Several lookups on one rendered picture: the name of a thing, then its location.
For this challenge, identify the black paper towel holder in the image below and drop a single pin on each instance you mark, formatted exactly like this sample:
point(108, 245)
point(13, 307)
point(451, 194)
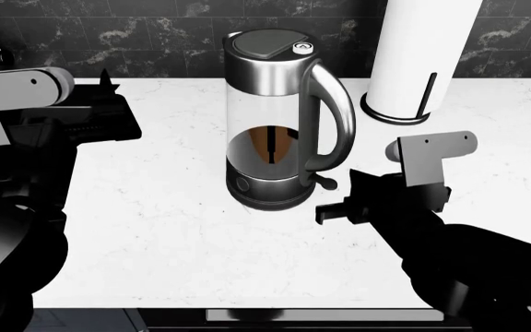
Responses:
point(424, 100)

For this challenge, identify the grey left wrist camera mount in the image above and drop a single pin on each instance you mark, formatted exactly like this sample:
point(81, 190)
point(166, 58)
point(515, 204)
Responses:
point(12, 90)

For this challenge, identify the white paper towel roll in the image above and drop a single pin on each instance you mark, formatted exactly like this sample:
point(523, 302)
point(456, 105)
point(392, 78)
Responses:
point(413, 52)

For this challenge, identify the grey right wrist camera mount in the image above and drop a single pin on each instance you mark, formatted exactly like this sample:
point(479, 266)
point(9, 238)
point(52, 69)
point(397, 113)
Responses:
point(424, 159)

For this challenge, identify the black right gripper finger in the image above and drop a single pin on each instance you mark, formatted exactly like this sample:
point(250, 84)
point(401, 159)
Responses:
point(332, 212)
point(360, 180)

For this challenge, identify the glass and steel electric kettle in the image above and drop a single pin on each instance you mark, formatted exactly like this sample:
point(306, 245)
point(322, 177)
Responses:
point(270, 76)

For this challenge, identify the black kettle power lever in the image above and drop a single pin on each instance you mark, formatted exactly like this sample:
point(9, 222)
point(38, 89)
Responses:
point(326, 182)

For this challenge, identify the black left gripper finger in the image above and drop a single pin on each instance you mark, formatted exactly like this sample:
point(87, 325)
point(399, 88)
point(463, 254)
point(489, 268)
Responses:
point(108, 83)

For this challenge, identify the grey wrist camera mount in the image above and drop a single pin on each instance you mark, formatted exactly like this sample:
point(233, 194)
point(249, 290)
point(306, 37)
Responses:
point(12, 90)
point(424, 159)

